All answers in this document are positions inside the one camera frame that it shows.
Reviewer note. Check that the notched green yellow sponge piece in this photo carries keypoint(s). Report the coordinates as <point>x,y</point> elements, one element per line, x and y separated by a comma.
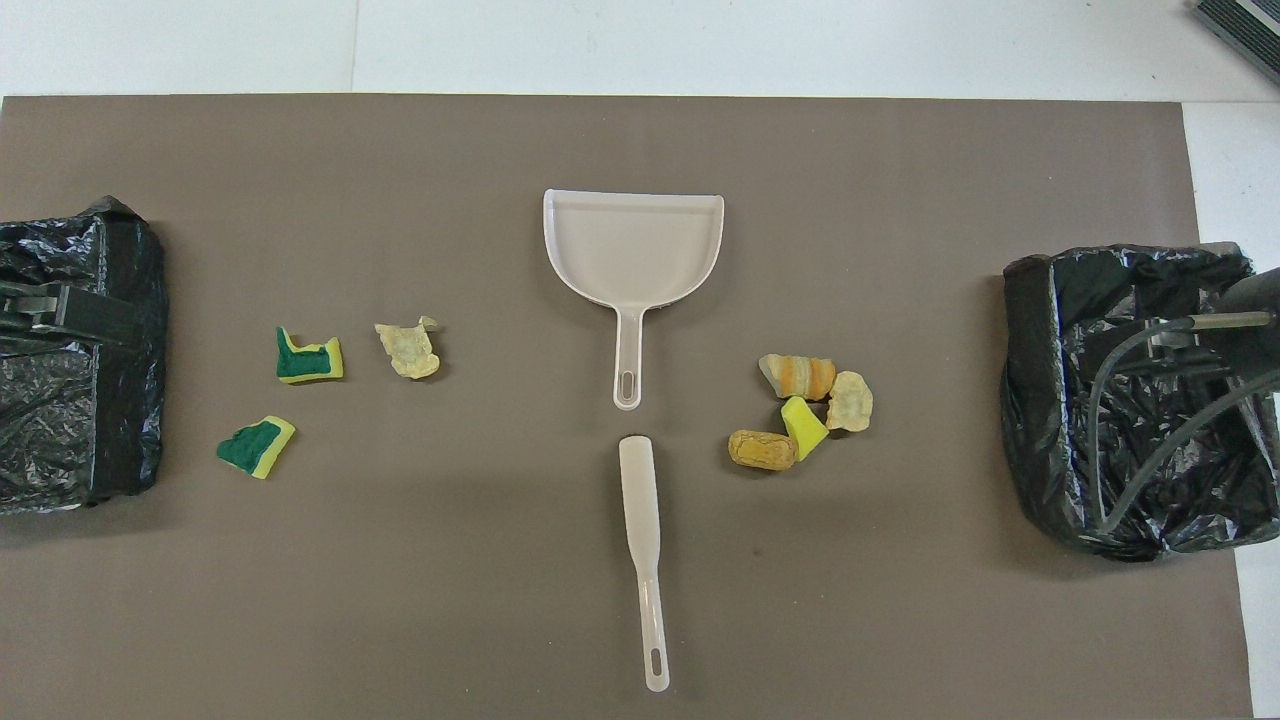
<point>300,365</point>

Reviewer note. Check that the small green yellow sponge piece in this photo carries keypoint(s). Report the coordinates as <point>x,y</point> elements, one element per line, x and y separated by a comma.
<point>250,448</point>

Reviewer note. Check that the beige hand brush black bristles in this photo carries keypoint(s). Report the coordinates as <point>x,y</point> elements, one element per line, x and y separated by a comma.
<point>637,490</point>

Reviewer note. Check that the bin lined with black bag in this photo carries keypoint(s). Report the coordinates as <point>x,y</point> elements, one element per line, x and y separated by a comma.
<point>60,430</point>
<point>1040,400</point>

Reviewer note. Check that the orange striped foam scrap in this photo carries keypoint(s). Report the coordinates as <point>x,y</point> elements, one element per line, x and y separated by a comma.
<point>800,377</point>

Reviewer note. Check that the dark grey ribbed device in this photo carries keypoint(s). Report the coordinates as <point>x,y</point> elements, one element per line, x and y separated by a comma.
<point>1245,25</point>

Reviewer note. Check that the pale orange foam scrap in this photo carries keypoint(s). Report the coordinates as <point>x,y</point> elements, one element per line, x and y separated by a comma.
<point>408,350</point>

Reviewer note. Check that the brown cork-like piece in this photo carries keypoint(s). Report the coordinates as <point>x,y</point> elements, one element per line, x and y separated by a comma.
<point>760,450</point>

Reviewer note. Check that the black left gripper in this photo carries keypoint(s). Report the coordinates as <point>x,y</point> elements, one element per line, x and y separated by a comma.
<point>25,298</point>

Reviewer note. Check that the pale tan foam scrap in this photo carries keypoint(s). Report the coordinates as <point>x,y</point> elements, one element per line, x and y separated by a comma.
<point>850,402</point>

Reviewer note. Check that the beige plastic dustpan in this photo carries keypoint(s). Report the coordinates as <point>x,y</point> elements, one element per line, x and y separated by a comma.
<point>630,250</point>

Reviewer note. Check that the yellow sponge wedge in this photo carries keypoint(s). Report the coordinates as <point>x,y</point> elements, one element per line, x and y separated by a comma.
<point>800,425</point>

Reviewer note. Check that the large brown table mat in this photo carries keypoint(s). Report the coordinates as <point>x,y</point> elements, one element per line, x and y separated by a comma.
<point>500,250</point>

